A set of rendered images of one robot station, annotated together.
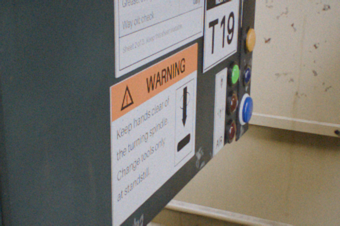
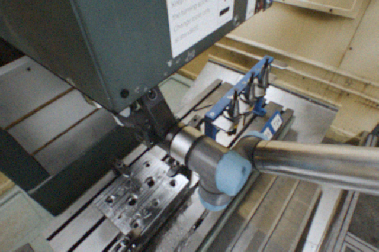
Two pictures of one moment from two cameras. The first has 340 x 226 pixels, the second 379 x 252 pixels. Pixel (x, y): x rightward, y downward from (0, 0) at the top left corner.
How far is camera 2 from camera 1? 0.14 m
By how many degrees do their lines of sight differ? 33
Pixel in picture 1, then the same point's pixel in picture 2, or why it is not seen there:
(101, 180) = (162, 31)
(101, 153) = (160, 15)
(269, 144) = (294, 15)
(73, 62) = not seen: outside the picture
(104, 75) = not seen: outside the picture
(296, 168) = (305, 28)
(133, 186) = (186, 35)
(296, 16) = not seen: outside the picture
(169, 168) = (213, 25)
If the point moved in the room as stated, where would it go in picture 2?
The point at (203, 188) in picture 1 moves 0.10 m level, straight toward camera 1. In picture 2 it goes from (259, 34) to (256, 42)
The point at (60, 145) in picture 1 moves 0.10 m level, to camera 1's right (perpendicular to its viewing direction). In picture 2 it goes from (126, 10) to (225, 16)
